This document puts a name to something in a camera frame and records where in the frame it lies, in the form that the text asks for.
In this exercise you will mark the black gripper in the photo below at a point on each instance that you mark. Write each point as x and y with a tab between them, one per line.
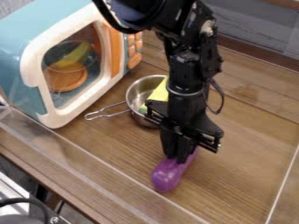
185	127

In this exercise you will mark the purple toy eggplant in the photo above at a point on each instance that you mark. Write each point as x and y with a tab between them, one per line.
168	172

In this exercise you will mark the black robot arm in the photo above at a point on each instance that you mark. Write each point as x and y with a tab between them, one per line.
184	25

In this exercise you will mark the yellow toy banana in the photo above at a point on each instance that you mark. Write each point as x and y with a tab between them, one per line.
159	92

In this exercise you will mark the orange turntable plate in microwave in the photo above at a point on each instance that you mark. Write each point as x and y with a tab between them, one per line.
65	78

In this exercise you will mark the blue toy microwave oven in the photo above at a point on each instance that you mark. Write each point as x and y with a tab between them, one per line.
57	33

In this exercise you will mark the silver pot with handle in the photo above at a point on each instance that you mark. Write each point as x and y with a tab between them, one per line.
136	95

